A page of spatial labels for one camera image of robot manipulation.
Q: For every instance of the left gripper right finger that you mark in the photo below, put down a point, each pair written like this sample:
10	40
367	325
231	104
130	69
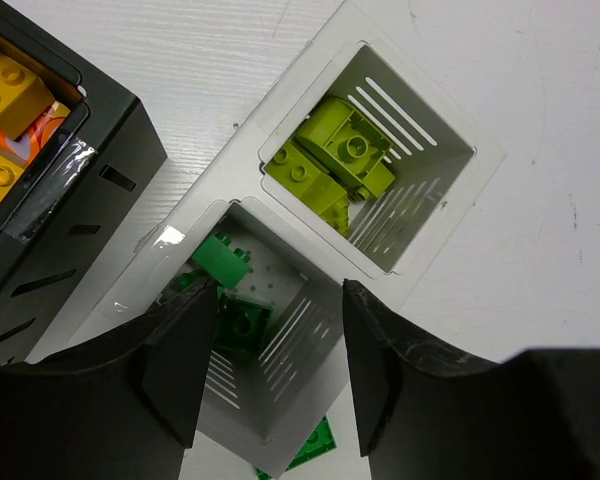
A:
426	409

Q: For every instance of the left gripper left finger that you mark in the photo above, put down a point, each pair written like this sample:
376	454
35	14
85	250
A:
122	405

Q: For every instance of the green long lego brick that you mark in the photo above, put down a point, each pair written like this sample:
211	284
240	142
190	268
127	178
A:
320	442

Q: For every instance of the green upturned square lego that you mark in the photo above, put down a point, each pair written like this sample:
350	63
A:
241	327

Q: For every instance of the lime and green lego stack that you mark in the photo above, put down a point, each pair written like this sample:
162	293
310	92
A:
349	146

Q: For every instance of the orange long lego brick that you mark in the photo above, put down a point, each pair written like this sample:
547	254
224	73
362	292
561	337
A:
23	97

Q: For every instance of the yellow butterfly lego brick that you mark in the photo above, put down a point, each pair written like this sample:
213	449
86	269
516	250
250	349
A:
23	149

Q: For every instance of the white slotted container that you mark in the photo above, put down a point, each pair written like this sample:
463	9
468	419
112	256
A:
263	408

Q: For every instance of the black slotted container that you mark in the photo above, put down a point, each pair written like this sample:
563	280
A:
65	206

